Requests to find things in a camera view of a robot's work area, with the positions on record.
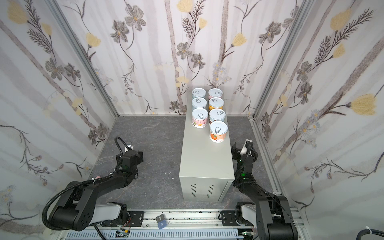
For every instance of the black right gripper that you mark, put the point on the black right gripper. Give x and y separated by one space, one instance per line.
243 157

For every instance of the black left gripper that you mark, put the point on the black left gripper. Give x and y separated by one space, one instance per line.
133 156

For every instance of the orange can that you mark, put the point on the orange can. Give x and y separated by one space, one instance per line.
218 131

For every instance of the teal can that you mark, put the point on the teal can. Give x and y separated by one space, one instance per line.
216 115
199 103

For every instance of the pink can front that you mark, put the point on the pink can front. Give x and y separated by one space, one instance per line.
200 118

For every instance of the yellow labelled can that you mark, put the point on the yellow labelled can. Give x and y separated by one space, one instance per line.
216 103

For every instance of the pink labelled can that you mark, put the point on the pink labelled can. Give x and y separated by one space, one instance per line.
215 93

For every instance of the light blue labelled can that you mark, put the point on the light blue labelled can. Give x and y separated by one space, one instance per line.
199 93

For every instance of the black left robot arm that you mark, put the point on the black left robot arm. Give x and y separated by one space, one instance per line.
75 207

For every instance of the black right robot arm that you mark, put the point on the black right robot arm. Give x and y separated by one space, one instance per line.
269 213

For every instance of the grey metal cabinet counter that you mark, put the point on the grey metal cabinet counter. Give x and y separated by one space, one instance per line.
206 169

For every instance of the small blue grey module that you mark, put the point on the small blue grey module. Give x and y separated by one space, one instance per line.
161 221

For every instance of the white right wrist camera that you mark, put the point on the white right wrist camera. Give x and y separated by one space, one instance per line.
247 148

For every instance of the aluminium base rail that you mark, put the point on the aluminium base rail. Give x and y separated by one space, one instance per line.
176 219

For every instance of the white slotted cable duct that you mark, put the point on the white slotted cable duct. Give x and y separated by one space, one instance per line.
188 234

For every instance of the black corrugated cable corner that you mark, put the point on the black corrugated cable corner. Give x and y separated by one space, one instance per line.
368 231

